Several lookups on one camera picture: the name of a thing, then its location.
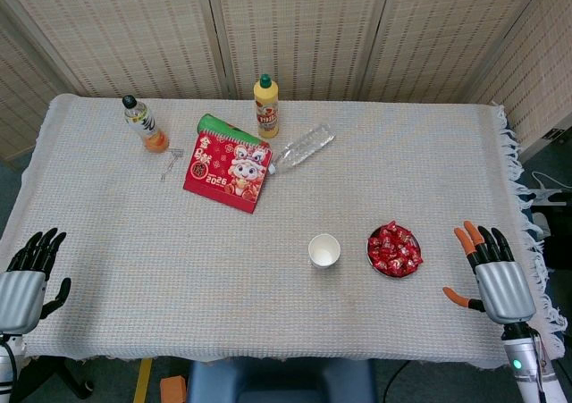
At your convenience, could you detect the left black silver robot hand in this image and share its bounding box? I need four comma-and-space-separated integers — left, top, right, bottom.
0, 227, 72, 335

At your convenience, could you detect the right orange-tipped silver robot hand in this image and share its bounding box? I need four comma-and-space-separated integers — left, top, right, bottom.
442, 220, 537, 325

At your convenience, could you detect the round metal plate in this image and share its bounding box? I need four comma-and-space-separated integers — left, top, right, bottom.
366, 223, 424, 279

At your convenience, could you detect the white paper cup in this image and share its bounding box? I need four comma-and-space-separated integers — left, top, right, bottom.
307, 233, 341, 269

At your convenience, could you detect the black equipment case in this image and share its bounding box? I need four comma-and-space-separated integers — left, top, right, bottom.
531, 191, 572, 270

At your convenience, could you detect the black stand leg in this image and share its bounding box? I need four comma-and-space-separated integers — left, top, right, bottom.
8, 356, 95, 402

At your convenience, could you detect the orange foam block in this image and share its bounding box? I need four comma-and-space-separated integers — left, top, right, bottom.
159, 375, 188, 403

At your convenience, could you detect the white waffle tablecloth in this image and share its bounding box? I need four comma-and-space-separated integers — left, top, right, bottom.
0, 93, 569, 372

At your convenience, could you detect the orange juice bottle black cap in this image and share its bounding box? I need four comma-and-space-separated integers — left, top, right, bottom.
122, 94, 171, 155

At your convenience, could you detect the red 2026 desk calendar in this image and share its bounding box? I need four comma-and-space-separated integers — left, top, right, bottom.
182, 113, 273, 215

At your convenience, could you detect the clear empty plastic bottle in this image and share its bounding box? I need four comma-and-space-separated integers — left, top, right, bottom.
266, 123, 337, 175

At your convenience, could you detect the yellow detergent bottle green cap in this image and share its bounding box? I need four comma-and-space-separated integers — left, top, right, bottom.
253, 73, 281, 139

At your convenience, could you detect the beige woven folding screen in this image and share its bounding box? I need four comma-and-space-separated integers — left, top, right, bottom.
0, 0, 572, 163

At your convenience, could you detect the white charger with cable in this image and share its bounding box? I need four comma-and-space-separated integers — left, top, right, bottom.
526, 170, 568, 206

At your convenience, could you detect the black floor cable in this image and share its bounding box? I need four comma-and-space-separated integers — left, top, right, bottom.
383, 360, 412, 403

